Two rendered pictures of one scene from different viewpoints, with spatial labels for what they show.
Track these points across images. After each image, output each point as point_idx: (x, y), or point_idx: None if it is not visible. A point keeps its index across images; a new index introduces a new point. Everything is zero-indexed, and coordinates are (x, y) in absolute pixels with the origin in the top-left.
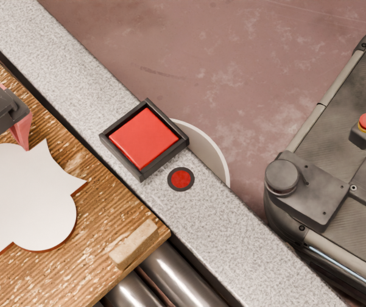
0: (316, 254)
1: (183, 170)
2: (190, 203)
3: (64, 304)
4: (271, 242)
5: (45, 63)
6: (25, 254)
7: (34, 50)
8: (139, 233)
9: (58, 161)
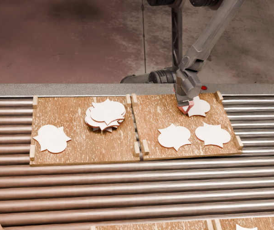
0: None
1: (202, 86)
2: (210, 89)
3: (223, 113)
4: (227, 84)
5: (155, 91)
6: (207, 113)
7: (149, 90)
8: (219, 93)
9: None
